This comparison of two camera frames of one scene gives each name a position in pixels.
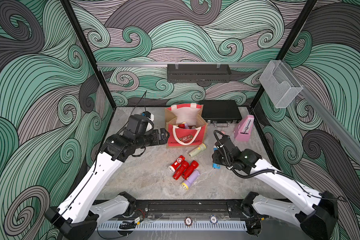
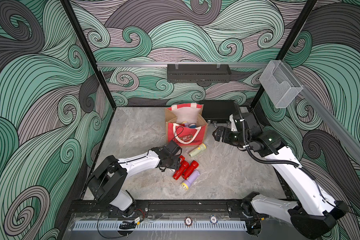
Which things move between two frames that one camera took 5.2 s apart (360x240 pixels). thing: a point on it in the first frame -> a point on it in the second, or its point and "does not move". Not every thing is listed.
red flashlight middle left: (181, 169) does not move
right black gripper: (215, 157) -> (226, 131)
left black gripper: (162, 139) -> (176, 163)
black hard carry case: (221, 112) does not move
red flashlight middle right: (193, 165) does not move
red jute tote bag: (185, 125) does not move
